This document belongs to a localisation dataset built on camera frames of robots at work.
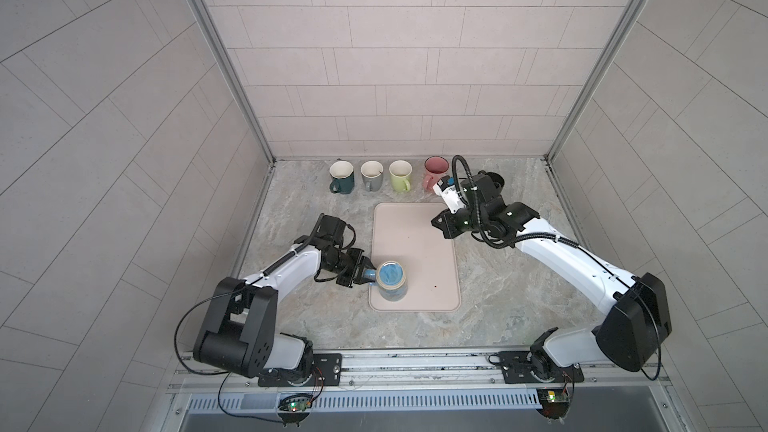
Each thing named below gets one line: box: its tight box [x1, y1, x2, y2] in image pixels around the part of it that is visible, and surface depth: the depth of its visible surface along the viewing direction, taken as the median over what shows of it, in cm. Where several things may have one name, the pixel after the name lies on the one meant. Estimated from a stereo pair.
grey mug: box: [360, 160, 384, 192], surface depth 104 cm
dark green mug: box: [329, 160, 355, 195], surface depth 102 cm
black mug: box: [485, 172, 505, 189], surface depth 101 cm
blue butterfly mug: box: [364, 260, 408, 303], surface depth 77 cm
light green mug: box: [389, 160, 413, 192], surface depth 103 cm
